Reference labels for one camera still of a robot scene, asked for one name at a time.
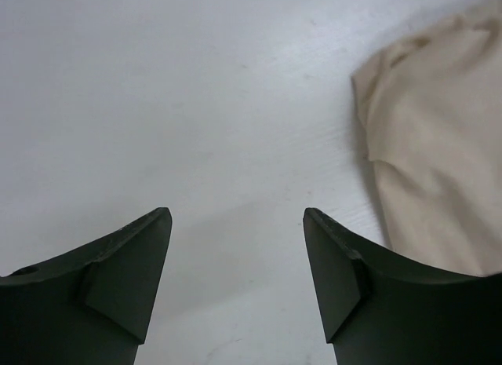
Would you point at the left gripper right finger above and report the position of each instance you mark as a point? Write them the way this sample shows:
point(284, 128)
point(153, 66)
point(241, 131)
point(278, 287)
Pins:
point(378, 307)

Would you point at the beige trousers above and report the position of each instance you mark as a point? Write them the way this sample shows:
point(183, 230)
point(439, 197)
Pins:
point(430, 104)

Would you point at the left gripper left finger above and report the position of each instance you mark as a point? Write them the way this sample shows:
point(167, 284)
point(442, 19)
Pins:
point(91, 305)

